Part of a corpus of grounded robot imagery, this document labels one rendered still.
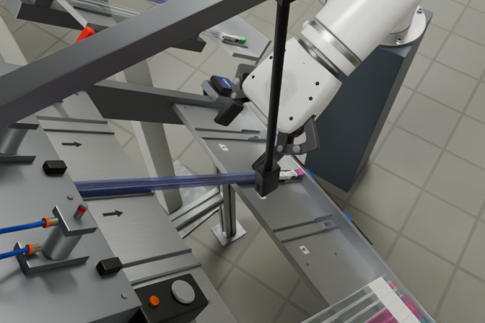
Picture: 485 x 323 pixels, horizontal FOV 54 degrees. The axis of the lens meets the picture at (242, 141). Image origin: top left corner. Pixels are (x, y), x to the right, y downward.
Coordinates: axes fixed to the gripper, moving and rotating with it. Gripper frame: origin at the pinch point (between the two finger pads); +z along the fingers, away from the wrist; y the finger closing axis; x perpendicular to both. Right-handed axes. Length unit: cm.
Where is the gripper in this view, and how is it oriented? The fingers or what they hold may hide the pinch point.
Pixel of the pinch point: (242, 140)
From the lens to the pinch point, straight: 65.8
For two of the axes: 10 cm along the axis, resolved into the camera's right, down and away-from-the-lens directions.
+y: 5.7, 6.9, -4.4
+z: -6.6, 7.0, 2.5
